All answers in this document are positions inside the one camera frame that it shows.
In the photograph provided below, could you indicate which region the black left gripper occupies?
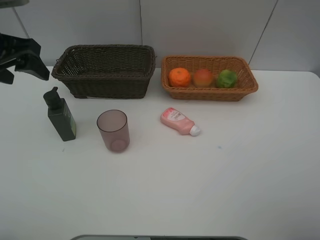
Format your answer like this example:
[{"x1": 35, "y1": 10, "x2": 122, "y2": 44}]
[{"x1": 0, "y1": 33, "x2": 50, "y2": 85}]

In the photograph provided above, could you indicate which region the dark green pump bottle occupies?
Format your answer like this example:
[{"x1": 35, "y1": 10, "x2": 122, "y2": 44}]
[{"x1": 43, "y1": 86, "x2": 77, "y2": 142}]

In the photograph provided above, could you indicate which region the pink squeeze bottle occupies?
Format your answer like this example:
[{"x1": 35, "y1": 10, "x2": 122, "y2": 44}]
[{"x1": 160, "y1": 107, "x2": 201, "y2": 137}]

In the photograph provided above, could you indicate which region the orange tangerine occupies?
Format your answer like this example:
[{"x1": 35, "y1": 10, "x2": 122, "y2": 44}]
[{"x1": 168, "y1": 67, "x2": 192, "y2": 88}]

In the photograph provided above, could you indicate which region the red yellow peach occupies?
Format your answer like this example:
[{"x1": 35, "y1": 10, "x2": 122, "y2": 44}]
[{"x1": 193, "y1": 68, "x2": 214, "y2": 88}]

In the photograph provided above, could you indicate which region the green lettuce head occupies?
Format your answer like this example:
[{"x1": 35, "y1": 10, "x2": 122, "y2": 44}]
[{"x1": 216, "y1": 69, "x2": 238, "y2": 89}]

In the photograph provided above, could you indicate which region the grey robot base edge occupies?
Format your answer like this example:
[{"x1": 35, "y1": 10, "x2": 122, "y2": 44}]
[{"x1": 71, "y1": 234, "x2": 247, "y2": 240}]

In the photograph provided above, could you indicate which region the dark brown wicker basket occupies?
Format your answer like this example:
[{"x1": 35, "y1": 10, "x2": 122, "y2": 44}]
[{"x1": 51, "y1": 44, "x2": 156, "y2": 99}]

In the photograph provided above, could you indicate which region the translucent pink plastic cup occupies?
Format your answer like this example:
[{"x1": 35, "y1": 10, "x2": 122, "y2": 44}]
[{"x1": 96, "y1": 109, "x2": 130, "y2": 153}]

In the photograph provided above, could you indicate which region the light brown wicker basket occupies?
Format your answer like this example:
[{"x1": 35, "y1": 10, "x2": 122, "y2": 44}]
[{"x1": 161, "y1": 55, "x2": 259, "y2": 102}]

